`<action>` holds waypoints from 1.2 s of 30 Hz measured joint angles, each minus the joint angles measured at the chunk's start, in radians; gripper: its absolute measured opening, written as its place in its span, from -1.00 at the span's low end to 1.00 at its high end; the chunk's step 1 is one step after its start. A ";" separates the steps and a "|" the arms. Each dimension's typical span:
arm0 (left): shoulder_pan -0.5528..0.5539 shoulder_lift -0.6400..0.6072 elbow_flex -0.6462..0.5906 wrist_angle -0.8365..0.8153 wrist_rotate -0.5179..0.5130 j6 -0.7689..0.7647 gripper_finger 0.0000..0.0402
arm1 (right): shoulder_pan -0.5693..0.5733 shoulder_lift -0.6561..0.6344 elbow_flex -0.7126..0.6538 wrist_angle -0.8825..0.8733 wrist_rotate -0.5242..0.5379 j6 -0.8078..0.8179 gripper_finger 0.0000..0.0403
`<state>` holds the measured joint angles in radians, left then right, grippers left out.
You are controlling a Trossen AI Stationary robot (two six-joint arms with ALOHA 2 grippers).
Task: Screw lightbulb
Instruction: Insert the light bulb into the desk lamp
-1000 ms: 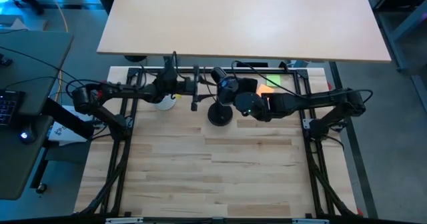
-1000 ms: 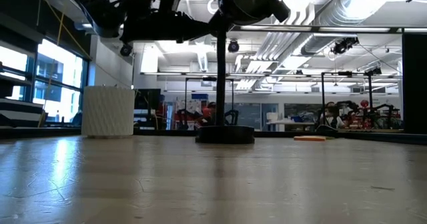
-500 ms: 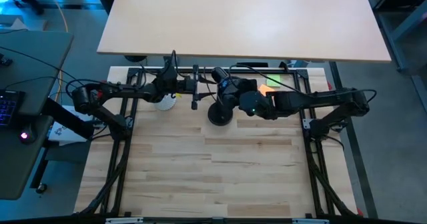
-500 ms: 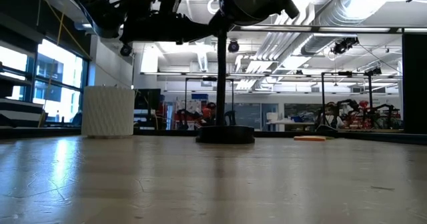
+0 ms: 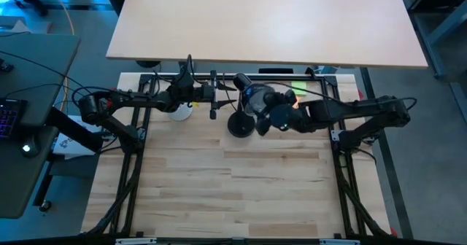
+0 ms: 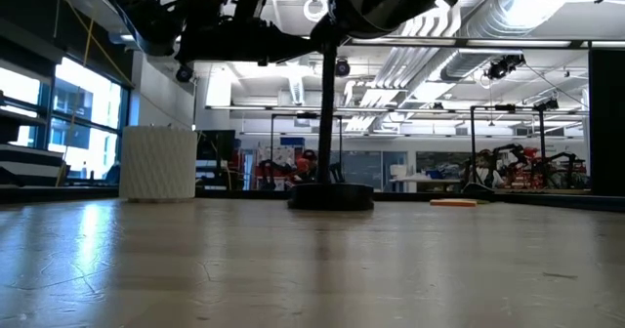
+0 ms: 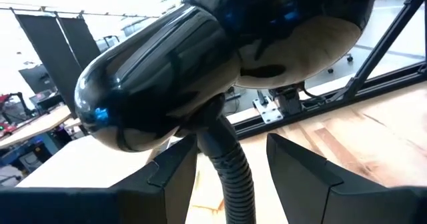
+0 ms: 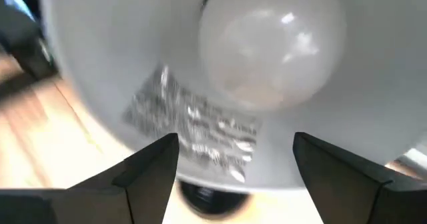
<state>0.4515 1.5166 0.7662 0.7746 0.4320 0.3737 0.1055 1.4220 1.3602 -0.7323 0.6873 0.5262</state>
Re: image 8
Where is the white lightbulb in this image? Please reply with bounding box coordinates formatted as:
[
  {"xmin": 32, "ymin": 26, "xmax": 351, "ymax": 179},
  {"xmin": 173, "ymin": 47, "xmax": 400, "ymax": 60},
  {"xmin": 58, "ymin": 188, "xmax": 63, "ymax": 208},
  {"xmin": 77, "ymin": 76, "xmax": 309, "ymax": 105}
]
[{"xmin": 198, "ymin": 0, "xmax": 347, "ymax": 111}]

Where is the black desk lamp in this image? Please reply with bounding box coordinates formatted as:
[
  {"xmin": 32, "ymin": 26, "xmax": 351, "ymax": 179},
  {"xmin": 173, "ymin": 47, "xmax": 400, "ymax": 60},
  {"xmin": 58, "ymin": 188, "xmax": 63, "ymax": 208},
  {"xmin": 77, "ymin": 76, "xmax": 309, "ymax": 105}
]
[{"xmin": 39, "ymin": 0, "xmax": 427, "ymax": 220}]

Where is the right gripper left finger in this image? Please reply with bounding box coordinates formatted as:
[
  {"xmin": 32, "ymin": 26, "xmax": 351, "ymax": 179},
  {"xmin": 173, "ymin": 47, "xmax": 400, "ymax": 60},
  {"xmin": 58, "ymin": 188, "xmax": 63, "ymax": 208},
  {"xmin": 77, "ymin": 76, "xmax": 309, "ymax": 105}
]
[{"xmin": 0, "ymin": 132, "xmax": 180, "ymax": 224}]

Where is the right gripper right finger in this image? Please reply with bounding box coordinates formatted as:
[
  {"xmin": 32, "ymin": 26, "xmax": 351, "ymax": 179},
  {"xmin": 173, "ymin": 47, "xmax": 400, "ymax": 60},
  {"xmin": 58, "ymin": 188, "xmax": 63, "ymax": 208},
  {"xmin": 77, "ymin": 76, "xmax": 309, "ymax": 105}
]
[{"xmin": 292, "ymin": 131, "xmax": 427, "ymax": 224}]

